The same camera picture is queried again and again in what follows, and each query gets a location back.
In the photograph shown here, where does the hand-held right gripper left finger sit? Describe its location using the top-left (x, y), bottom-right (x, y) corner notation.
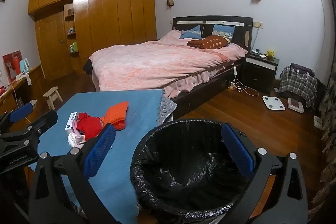
top-left (28, 123), bottom-right (124, 224)

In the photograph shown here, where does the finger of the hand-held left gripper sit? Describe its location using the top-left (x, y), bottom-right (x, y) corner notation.
top-left (0, 103), bottom-right (34, 132)
top-left (0, 110), bottom-right (58, 147)

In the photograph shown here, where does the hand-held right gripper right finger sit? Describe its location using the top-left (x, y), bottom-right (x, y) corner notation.
top-left (221, 123), bottom-right (308, 224)

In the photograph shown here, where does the small white carton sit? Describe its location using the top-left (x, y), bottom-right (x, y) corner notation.
top-left (64, 112), bottom-right (79, 132)

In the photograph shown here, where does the red cloth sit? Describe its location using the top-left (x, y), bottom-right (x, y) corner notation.
top-left (76, 112), bottom-right (103, 141)

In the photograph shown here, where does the translucent plastic bag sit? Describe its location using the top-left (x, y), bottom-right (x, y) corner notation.
top-left (68, 119), bottom-right (88, 148)

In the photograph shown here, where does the orange foam net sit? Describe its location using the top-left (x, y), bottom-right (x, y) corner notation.
top-left (101, 101), bottom-right (130, 131)

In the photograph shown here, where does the black lined trash bin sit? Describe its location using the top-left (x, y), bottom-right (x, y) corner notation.
top-left (130, 119), bottom-right (264, 220)

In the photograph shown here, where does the small white wooden stool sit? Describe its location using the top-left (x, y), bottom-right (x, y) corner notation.
top-left (42, 87), bottom-right (63, 110)

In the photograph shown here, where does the white cloth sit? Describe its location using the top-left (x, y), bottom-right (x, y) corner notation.
top-left (16, 73), bottom-right (32, 85)

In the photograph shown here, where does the wooden desk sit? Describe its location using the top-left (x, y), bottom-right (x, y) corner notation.
top-left (0, 64), bottom-right (44, 119)

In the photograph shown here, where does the light blue kettle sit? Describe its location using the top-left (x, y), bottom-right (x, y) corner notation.
top-left (19, 58), bottom-right (30, 75)

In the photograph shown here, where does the red poster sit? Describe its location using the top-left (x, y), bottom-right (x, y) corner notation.
top-left (3, 50), bottom-right (23, 80)

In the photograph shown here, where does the blue table cloth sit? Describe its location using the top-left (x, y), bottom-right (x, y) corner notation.
top-left (28, 89), bottom-right (166, 220)

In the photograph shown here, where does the white bathroom scale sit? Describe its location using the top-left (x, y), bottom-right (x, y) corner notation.
top-left (262, 95), bottom-right (286, 111)

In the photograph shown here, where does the black cloth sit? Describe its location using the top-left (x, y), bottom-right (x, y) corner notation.
top-left (83, 59), bottom-right (93, 75)

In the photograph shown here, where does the wooden door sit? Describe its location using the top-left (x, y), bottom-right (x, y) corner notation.
top-left (35, 11), bottom-right (74, 81)

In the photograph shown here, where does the red white scale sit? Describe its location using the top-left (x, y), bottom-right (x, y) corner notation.
top-left (287, 97), bottom-right (305, 114)

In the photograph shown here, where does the grey quilted cloth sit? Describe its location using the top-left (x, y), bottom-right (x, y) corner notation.
top-left (157, 97), bottom-right (177, 125)

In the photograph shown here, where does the black white nightstand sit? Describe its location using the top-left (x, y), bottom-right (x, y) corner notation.
top-left (241, 52), bottom-right (280, 89)

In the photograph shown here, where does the plaid cloth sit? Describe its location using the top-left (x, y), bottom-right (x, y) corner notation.
top-left (279, 65), bottom-right (319, 109)

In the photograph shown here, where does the patterned curtain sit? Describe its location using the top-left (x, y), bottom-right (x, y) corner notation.
top-left (306, 77), bottom-right (336, 224)

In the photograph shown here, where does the pink patterned blanket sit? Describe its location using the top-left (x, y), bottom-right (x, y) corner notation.
top-left (89, 29), bottom-right (248, 98)

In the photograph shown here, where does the dark garment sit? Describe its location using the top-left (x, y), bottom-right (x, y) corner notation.
top-left (290, 63), bottom-right (315, 77)

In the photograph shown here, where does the brown dotted pillow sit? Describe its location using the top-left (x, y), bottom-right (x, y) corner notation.
top-left (187, 35), bottom-right (231, 50)

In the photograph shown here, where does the blue pillow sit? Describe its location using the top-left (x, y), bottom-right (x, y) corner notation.
top-left (211, 24), bottom-right (236, 39)
top-left (180, 25), bottom-right (202, 40)

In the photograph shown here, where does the wooden wardrobe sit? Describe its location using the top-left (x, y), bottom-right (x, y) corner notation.
top-left (28, 0), bottom-right (158, 83)

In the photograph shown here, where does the dark wooden bed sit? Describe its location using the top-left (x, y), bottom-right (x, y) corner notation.
top-left (83, 15), bottom-right (254, 113)

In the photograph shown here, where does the white floor cable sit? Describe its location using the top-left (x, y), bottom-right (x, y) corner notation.
top-left (232, 78), bottom-right (259, 97)

